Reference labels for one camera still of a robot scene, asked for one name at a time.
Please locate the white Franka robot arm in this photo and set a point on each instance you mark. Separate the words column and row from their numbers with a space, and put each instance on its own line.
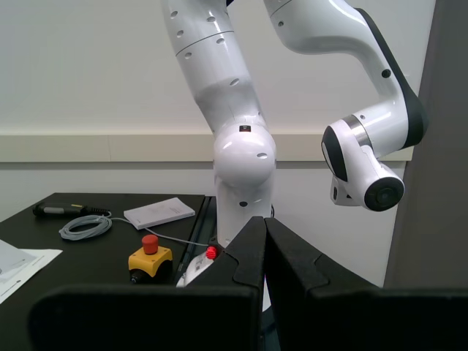
column 241, row 161

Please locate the white paper sheet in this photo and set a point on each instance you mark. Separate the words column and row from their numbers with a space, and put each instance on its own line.
column 9, row 259
column 40, row 259

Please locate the yellow emergency stop button box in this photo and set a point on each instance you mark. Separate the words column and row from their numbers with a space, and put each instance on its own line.
column 150, row 261

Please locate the red round cap on robot base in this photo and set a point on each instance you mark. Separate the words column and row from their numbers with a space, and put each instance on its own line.
column 211, row 252

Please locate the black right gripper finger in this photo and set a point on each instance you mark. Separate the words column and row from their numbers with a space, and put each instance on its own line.
column 146, row 318
column 365, row 318

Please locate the white booklet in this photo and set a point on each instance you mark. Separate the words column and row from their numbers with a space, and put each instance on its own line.
column 159, row 213

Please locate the black aluminium table frame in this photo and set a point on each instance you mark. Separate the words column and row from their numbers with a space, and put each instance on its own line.
column 206, row 215

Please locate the black grey handheld enabling device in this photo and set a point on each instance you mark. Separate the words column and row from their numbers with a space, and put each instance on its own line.
column 55, row 210

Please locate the grey partition panel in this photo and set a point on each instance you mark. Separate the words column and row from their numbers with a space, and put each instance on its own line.
column 438, row 146

